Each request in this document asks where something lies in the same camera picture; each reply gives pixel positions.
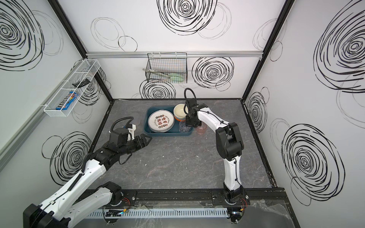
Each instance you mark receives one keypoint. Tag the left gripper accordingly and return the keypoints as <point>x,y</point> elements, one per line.
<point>138,143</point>

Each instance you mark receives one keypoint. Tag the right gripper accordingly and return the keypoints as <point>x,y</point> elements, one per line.
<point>192,121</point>

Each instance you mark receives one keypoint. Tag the clear glass cup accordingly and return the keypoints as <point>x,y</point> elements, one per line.
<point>183,127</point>

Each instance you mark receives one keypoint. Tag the white plate red symbols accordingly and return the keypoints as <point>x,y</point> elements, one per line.
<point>161,121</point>

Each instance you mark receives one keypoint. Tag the orange bowl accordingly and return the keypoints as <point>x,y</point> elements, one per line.
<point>180,119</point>

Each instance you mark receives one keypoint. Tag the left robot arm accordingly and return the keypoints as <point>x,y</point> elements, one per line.
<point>63,209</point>

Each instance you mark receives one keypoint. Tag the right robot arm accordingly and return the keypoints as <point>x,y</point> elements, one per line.
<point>229,145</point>

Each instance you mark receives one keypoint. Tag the teal plastic bin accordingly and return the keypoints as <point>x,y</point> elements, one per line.
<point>174,131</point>

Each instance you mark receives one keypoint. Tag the pink transparent cup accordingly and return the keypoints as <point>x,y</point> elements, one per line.
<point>201,129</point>

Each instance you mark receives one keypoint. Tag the green item in basket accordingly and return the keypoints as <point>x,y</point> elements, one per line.
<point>177,77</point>

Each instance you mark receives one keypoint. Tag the metal tongs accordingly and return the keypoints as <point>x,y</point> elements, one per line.
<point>158,73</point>

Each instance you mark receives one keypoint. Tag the blue candy packet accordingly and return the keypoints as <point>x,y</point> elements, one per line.
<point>67,101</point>

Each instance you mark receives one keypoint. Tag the black wire basket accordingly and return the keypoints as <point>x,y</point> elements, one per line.
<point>167,62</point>

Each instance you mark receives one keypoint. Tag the white slotted cable duct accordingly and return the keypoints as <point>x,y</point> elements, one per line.
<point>160,213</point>

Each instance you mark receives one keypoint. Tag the white wire shelf basket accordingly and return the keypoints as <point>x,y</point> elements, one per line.
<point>85,69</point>

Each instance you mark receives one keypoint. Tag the black mounting rail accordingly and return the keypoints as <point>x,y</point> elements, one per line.
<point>211,196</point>

